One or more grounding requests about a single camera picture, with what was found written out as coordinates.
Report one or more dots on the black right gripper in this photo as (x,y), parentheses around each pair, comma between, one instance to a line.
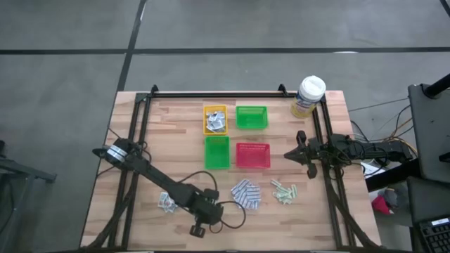
(314,154)

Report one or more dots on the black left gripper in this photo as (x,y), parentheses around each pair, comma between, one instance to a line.
(209,212)

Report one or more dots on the small pale sachet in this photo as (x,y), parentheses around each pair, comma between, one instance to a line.
(281,192)
(285,200)
(294,190)
(276,182)

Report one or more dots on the white blue alcohol wipe packet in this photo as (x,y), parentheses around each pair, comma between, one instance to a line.
(212,124)
(220,115)
(211,115)
(220,124)
(215,130)

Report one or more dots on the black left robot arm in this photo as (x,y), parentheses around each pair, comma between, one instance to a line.
(158,179)

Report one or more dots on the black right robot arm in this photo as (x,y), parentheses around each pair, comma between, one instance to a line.
(369,151)

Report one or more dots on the white red-print packet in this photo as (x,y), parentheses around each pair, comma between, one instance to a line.
(163,200)
(174,204)
(169,208)

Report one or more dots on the red plastic basket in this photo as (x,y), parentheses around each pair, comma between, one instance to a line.
(253,155)

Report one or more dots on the white blue-striped bandage wrapper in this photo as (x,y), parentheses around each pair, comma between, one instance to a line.
(253,205)
(254,196)
(235,190)
(239,198)
(243,184)
(254,189)

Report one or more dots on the green plastic basket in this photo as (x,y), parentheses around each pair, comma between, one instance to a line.
(218,152)
(251,117)

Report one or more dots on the Lysol wipes canister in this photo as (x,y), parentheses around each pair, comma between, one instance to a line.
(311,89)

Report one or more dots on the white paper sheet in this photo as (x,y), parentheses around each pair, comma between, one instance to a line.
(369,168)

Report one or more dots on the red cloth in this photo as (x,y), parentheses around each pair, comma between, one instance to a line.
(381,205)

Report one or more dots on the yellow plastic basket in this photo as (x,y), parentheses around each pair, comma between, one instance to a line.
(205,119)

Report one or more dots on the grey cloth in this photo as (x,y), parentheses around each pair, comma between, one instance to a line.
(395,196)

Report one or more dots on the black pole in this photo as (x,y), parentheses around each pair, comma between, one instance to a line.
(437,86)

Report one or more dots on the black laptop keyboard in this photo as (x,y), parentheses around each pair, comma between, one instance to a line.
(436,239)

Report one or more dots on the grey metal stand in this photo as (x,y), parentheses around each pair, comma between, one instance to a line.
(28,172)

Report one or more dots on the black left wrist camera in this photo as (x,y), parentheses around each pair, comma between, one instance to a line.
(211,194)

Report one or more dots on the black metal table frame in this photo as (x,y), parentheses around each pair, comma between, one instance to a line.
(218,94)

